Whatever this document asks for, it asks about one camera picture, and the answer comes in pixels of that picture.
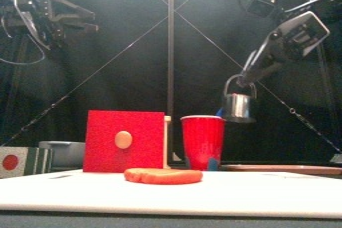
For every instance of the flat orange dough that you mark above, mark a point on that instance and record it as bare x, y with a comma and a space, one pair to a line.
162, 176

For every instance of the metal frame pole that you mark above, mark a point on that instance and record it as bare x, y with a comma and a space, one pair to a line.
170, 38

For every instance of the flag printed box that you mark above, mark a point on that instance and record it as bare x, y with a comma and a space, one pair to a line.
17, 162

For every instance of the red plastic cup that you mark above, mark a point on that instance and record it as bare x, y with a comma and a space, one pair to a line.
202, 142

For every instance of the red wooden drawer box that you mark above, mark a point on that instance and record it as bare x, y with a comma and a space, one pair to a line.
121, 138

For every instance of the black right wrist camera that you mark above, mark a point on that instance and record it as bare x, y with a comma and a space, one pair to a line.
262, 0

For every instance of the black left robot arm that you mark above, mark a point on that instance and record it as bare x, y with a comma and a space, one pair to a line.
12, 13

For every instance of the white cutting board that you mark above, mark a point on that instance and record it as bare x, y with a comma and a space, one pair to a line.
178, 195

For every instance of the round metal dough cutter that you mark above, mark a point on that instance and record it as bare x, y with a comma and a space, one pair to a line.
238, 107

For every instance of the grey plastic bin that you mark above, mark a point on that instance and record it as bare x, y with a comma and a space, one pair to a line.
64, 153

